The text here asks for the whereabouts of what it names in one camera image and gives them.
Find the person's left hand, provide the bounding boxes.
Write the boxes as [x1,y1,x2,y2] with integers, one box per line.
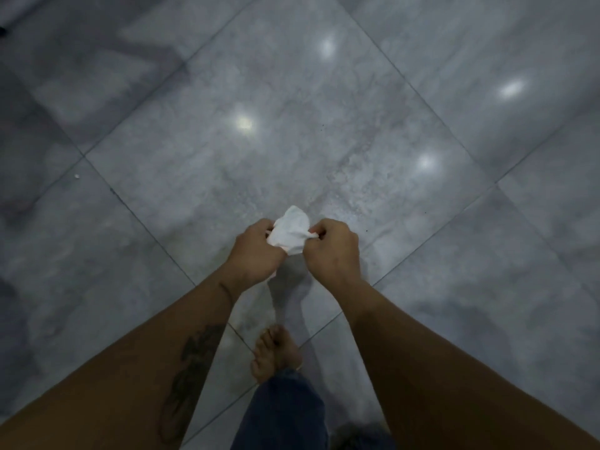
[225,218,288,291]

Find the person's bare foot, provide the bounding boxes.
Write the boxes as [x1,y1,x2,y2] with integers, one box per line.
[251,324,303,385]

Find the person's left forearm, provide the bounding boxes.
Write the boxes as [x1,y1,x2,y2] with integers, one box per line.
[0,271,245,450]

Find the white tissue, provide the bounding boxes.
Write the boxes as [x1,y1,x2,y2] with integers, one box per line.
[266,205,320,256]

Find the person's right hand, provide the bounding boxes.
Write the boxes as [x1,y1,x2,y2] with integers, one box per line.
[302,218,363,293]

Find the person's blue jeans leg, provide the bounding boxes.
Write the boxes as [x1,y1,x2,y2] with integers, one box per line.
[231,368,329,450]

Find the person's right forearm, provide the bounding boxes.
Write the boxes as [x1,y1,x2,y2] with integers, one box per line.
[331,278,600,450]

